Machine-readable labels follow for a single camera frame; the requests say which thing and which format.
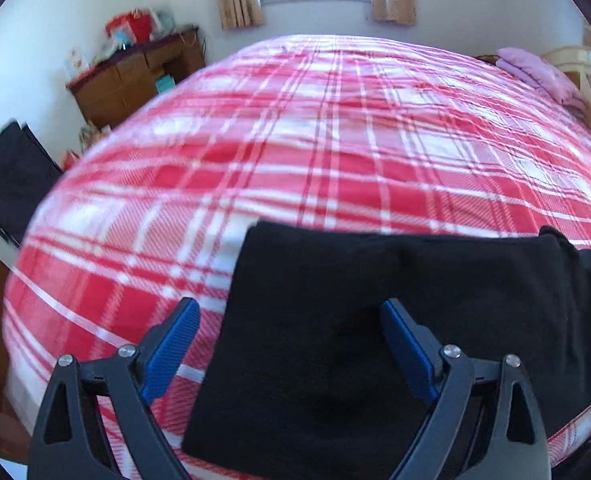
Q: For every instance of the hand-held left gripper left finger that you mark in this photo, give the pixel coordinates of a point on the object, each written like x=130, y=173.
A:
x=173, y=345

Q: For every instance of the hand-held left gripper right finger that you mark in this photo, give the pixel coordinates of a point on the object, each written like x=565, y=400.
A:
x=408, y=347

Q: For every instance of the black pants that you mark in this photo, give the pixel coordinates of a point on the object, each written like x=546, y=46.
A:
x=325, y=285

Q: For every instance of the small red bag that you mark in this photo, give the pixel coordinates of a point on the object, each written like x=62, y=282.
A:
x=71, y=160

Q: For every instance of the patterned shopping bag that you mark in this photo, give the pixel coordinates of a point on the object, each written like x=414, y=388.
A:
x=92, y=137

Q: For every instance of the red plaid bed sheet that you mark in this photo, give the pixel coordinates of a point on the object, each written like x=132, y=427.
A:
x=325, y=135

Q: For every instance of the teal box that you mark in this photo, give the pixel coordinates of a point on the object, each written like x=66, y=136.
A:
x=163, y=85

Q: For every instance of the brown wooden desk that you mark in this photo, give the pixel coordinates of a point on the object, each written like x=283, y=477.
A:
x=120, y=85

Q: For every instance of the pink folded blanket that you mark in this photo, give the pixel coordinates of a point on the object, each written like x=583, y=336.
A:
x=540, y=72

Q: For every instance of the red gift bag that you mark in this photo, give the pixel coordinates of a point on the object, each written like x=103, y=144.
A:
x=128, y=27

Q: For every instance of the white paper bag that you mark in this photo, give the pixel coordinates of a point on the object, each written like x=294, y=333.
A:
x=163, y=22

